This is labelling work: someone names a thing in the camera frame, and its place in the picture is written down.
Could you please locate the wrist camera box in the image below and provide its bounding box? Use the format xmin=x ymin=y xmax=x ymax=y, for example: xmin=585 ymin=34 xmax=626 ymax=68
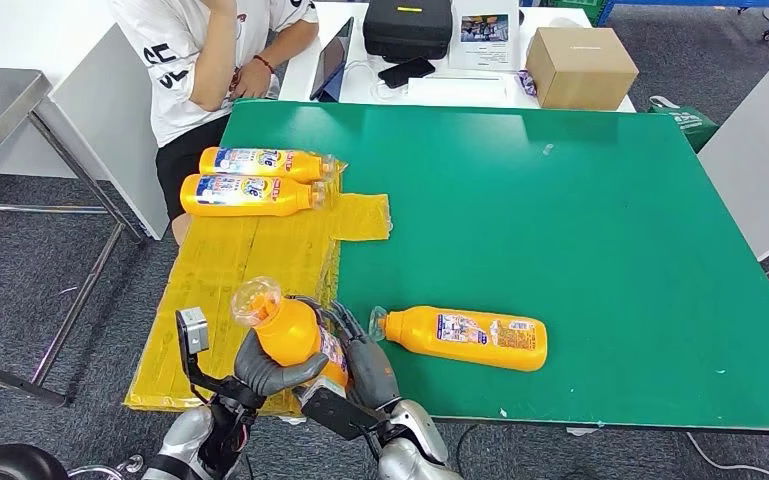
xmin=301 ymin=387 xmax=382 ymax=442
xmin=175 ymin=306 xmax=212 ymax=372

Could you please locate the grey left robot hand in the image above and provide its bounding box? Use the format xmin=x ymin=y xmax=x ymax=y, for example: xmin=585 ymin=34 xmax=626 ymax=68
xmin=233 ymin=329 xmax=330 ymax=400

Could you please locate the white desk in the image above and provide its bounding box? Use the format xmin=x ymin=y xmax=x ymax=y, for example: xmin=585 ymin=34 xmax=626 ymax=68
xmin=277 ymin=1 xmax=637 ymax=114

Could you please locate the person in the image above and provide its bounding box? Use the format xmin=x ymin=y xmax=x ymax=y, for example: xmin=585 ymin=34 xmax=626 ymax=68
xmin=106 ymin=0 xmax=322 ymax=246

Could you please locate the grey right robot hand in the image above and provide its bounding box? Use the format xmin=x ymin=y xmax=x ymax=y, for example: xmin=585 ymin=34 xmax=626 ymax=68
xmin=327 ymin=301 xmax=403 ymax=412

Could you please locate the orange detergent bottle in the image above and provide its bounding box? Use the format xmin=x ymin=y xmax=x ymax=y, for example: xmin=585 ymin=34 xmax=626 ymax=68
xmin=368 ymin=304 xmax=550 ymax=373
xmin=230 ymin=276 xmax=352 ymax=392
xmin=179 ymin=173 xmax=329 ymax=219
xmin=198 ymin=146 xmax=339 ymax=185

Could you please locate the black smartphone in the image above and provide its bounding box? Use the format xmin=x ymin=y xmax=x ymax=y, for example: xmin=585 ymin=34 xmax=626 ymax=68
xmin=377 ymin=56 xmax=437 ymax=89

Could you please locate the dark tablet on stand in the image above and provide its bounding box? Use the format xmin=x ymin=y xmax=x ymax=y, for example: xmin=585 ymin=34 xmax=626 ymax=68
xmin=309 ymin=16 xmax=355 ymax=102

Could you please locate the green shopping bag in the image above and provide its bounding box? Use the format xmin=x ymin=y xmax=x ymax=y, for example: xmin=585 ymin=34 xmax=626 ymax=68
xmin=648 ymin=95 xmax=720 ymax=154

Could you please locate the green plastic crate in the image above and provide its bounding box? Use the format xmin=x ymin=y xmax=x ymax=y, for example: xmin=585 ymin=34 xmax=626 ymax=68
xmin=546 ymin=0 xmax=611 ymax=21

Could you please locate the yellow taped cardboard sheet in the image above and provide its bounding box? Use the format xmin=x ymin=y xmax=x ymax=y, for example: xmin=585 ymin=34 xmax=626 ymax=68
xmin=123 ymin=162 xmax=393 ymax=417

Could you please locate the printed paper sign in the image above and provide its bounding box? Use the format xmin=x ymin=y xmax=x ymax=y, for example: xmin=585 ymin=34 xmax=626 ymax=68
xmin=448 ymin=0 xmax=523 ymax=73

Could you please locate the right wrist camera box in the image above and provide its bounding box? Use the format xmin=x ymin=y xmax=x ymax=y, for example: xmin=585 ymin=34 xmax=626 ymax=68
xmin=301 ymin=387 xmax=382 ymax=442

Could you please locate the chrome caster bracket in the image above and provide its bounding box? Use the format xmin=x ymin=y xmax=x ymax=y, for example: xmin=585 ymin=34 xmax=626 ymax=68
xmin=69 ymin=453 xmax=147 ymax=480

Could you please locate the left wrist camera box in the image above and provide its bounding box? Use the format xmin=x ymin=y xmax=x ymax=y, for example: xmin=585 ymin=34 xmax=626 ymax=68
xmin=175 ymin=306 xmax=212 ymax=372

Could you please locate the brown cardboard box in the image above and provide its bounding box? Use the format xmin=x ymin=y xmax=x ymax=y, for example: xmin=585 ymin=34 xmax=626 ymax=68
xmin=526 ymin=26 xmax=640 ymax=111

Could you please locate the white side table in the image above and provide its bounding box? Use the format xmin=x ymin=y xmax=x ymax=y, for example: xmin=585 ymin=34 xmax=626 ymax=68
xmin=697 ymin=29 xmax=769 ymax=309

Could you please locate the black zip case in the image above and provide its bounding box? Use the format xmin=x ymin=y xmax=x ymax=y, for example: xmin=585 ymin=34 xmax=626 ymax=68
xmin=362 ymin=0 xmax=454 ymax=63

